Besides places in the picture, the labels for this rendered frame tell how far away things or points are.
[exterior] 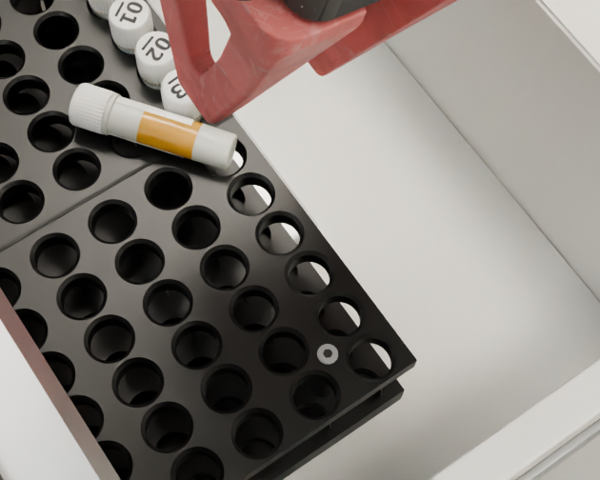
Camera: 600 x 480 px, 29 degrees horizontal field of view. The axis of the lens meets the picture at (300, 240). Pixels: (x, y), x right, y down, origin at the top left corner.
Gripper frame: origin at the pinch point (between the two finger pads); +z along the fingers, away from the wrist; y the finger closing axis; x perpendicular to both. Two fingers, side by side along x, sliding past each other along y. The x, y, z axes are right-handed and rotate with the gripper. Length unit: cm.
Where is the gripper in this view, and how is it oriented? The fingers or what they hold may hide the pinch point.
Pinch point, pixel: (263, 57)
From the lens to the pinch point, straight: 27.7
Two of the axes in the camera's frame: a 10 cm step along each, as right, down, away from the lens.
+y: -7.9, 4.0, -4.6
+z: -2.5, 4.8, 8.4
